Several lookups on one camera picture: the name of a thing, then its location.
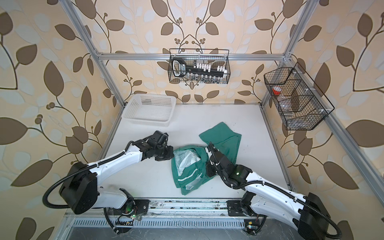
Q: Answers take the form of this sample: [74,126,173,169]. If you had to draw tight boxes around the green trousers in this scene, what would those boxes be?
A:
[171,122,242,196]

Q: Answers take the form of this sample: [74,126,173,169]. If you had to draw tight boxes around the white plastic mesh basket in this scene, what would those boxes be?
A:
[121,94,177,127]

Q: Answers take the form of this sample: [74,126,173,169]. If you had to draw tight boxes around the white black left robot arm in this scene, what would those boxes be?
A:
[42,131,174,215]

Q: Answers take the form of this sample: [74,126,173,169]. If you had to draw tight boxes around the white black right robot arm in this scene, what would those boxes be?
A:
[205,143,343,240]

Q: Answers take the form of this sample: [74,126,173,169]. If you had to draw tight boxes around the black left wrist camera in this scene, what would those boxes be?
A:
[151,131,169,145]

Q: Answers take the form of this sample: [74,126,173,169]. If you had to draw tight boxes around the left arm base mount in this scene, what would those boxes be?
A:
[115,200,150,227]

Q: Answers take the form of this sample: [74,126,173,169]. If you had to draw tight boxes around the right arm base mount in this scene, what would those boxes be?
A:
[227,200,267,236]

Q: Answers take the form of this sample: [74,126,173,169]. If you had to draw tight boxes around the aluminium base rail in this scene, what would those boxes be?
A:
[62,196,313,230]

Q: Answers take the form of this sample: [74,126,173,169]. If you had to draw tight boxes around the black wire basket centre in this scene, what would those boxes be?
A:
[168,48,231,85]

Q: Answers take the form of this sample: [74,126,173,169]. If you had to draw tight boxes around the black wire basket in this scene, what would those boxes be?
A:
[264,63,335,131]
[168,48,231,85]

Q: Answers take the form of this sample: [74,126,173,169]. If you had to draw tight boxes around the black wire basket right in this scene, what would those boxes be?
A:
[264,63,335,131]

